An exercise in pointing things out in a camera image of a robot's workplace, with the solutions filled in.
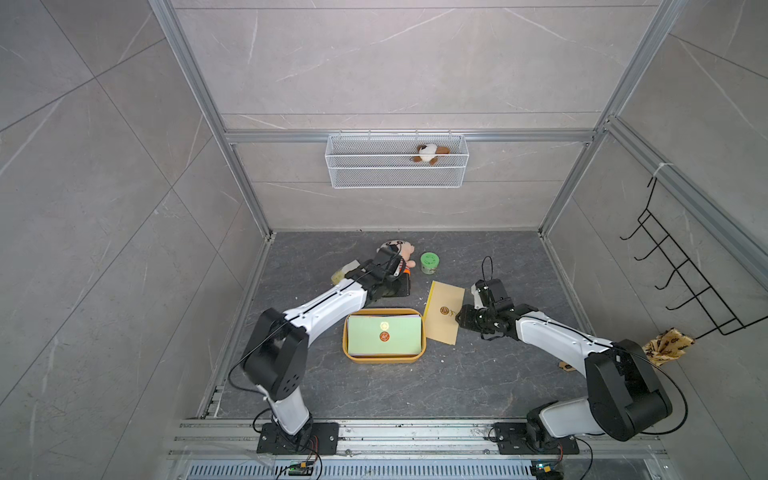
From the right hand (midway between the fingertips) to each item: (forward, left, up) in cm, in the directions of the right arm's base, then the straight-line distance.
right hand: (461, 317), depth 90 cm
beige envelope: (+7, +4, -3) cm, 8 cm away
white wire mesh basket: (+45, +19, +27) cm, 55 cm away
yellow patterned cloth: (-17, -41, +18) cm, 48 cm away
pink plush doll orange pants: (+26, +16, +2) cm, 31 cm away
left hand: (+7, +15, +10) cm, 19 cm away
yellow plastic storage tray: (-11, +25, -3) cm, 27 cm away
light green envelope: (-6, +24, +1) cm, 25 cm away
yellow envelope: (+10, +9, -5) cm, 14 cm away
